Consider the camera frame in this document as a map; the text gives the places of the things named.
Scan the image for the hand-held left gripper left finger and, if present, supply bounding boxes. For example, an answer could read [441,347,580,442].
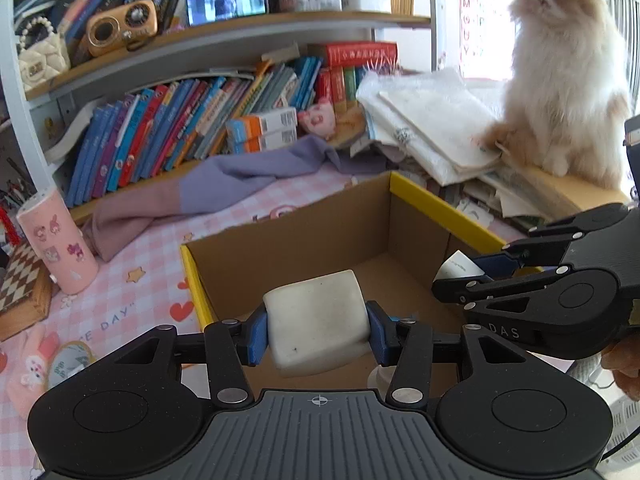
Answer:
[102,304,270,407]

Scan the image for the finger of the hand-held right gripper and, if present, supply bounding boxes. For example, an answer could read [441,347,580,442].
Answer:
[472,214,591,280]
[432,266,576,313]

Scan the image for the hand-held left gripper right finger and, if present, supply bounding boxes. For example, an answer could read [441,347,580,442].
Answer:
[364,300,538,407]

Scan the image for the cream foam sponge block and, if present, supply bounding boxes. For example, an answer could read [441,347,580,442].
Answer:
[262,269,372,378]

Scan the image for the yellow cardboard box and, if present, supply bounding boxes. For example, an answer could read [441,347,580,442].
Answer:
[180,170,546,396]

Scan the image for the yellow tape roll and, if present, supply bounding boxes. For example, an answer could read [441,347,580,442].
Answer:
[47,340,98,388]

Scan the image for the pink bunny plush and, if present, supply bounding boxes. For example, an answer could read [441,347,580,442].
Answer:
[5,330,61,418]

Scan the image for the pink cartoon cylinder container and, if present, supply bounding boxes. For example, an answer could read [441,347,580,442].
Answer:
[15,186,100,296]

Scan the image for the person's right hand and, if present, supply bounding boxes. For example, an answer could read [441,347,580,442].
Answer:
[600,332,640,403]

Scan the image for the pile of papers and bags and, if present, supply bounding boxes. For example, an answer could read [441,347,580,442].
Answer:
[440,157,631,233]

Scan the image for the purple pink cloth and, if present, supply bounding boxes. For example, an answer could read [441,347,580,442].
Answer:
[82,135,386,263]

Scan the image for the fluffy orange white cat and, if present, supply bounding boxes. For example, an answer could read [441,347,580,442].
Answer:
[472,0,633,190]

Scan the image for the orange white carton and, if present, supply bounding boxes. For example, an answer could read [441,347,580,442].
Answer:
[230,127,300,155]
[227,107,298,141]

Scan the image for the pink pig plush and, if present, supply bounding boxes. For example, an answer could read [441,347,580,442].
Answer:
[297,100,337,138]

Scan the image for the row of colourful books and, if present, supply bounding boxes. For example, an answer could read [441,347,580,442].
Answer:
[65,55,323,208]

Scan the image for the wooden chessboard box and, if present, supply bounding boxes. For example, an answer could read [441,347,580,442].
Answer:
[0,240,55,343]

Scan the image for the slim red books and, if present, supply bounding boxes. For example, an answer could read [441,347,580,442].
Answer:
[314,66,368,113]

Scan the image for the thick red dictionary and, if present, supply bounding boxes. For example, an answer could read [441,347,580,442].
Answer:
[307,41,399,68]

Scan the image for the cluster of pens and brushes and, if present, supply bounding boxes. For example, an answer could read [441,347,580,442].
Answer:
[0,157,38,246]

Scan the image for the white bookshelf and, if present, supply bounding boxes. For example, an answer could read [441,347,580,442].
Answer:
[0,0,441,221]

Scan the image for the smartphone playing video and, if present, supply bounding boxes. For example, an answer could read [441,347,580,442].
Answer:
[186,0,269,27]

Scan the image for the gold retro radio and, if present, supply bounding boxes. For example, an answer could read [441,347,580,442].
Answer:
[86,0,158,58]

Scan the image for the cream quilted pearl handbag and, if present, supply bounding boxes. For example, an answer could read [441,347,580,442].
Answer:
[15,15,72,93]

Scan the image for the pink alphabet wall poster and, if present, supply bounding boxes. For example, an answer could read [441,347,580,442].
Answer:
[457,0,526,81]

